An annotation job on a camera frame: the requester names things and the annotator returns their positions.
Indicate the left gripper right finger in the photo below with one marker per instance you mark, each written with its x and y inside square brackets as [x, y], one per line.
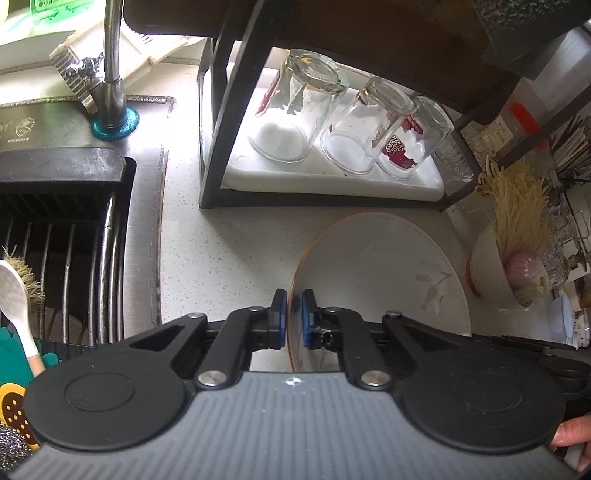
[375, 356]

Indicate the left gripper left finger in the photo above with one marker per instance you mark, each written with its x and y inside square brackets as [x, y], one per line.
[212, 355]

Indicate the white floral deep plate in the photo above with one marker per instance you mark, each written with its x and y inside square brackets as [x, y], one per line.
[373, 262]

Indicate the steel kitchen faucet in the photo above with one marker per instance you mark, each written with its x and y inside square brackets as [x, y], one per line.
[97, 80]

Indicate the person's right hand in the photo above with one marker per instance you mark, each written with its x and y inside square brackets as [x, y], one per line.
[576, 431]

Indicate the bowl with onion and noodles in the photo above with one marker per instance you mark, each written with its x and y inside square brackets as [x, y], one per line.
[486, 276]

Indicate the purple onion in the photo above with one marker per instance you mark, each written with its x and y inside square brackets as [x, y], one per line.
[525, 269]

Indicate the white drip tray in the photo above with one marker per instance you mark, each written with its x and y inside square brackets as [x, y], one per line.
[248, 171]

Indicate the dry noodle bundle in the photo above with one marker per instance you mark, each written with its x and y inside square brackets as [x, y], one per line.
[520, 200]

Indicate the drinking glass middle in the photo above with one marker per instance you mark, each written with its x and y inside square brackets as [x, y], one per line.
[356, 138]

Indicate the drinking glass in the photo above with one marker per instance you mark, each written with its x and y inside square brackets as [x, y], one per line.
[297, 105]
[356, 138]
[416, 139]

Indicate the drinking glass right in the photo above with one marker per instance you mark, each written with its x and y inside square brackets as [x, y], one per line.
[416, 139]

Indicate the sink dish rack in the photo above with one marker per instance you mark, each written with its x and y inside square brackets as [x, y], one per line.
[64, 212]

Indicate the white plastic spoon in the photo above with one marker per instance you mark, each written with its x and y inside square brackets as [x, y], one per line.
[15, 307]

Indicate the steel wool scrubber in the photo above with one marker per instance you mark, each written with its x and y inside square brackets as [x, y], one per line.
[13, 449]

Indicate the red lid plastic jar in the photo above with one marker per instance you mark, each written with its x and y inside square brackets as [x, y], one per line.
[513, 124]

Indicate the drinking glass left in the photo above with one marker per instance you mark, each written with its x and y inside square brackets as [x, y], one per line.
[297, 105]

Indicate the green chopstick holder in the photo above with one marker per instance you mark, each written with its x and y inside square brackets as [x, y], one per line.
[571, 150]

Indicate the black knife rack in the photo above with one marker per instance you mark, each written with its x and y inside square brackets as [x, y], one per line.
[347, 74]

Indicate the wire rack with glass cups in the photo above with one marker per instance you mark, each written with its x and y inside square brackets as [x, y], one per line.
[567, 256]

